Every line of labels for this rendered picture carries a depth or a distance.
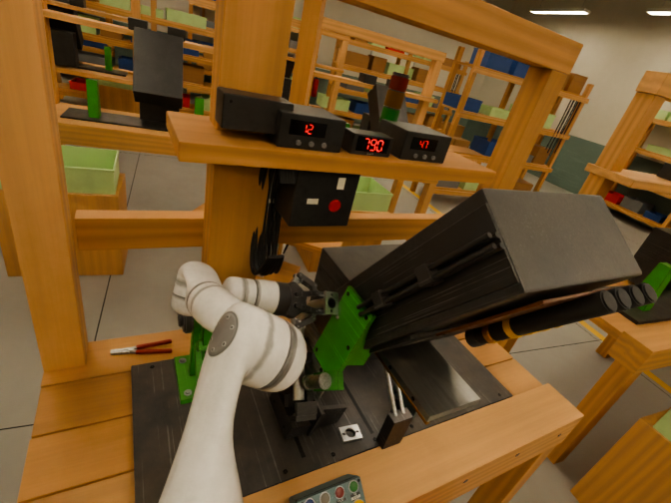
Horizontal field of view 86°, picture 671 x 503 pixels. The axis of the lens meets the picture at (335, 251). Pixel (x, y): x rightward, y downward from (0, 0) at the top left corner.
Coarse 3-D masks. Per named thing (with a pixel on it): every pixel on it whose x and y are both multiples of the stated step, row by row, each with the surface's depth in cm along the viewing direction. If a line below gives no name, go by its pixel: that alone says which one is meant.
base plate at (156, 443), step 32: (448, 352) 132; (160, 384) 95; (352, 384) 109; (384, 384) 112; (480, 384) 122; (160, 416) 88; (256, 416) 93; (352, 416) 100; (384, 416) 102; (416, 416) 104; (448, 416) 107; (160, 448) 81; (256, 448) 86; (288, 448) 88; (320, 448) 90; (352, 448) 92; (160, 480) 76; (256, 480) 80
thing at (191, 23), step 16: (112, 0) 553; (128, 0) 561; (192, 0) 580; (208, 0) 590; (80, 16) 551; (128, 16) 563; (144, 16) 570; (160, 16) 582; (176, 16) 588; (192, 16) 597; (96, 32) 567; (112, 32) 575; (160, 32) 623; (192, 32) 601; (208, 32) 609; (128, 48) 583; (128, 64) 602; (192, 64) 661; (208, 64) 633; (80, 80) 623; (192, 80) 647; (80, 96) 594; (208, 96) 703; (192, 112) 663; (208, 112) 676
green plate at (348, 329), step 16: (352, 288) 86; (352, 304) 85; (336, 320) 88; (352, 320) 84; (368, 320) 79; (320, 336) 92; (336, 336) 87; (352, 336) 83; (320, 352) 91; (336, 352) 86; (352, 352) 83; (368, 352) 88; (336, 368) 85
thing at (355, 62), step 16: (336, 48) 732; (368, 48) 712; (384, 48) 732; (352, 64) 728; (368, 64) 759; (384, 64) 750; (448, 64) 799; (416, 80) 794; (320, 96) 758; (336, 112) 757; (352, 112) 787; (368, 112) 793; (448, 112) 850
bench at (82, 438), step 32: (288, 320) 131; (96, 352) 101; (480, 352) 140; (64, 384) 91; (96, 384) 93; (128, 384) 95; (512, 384) 128; (64, 416) 84; (96, 416) 86; (128, 416) 89; (32, 448) 77; (64, 448) 79; (96, 448) 80; (128, 448) 82; (32, 480) 72; (64, 480) 74; (96, 480) 75; (128, 480) 76; (512, 480) 134
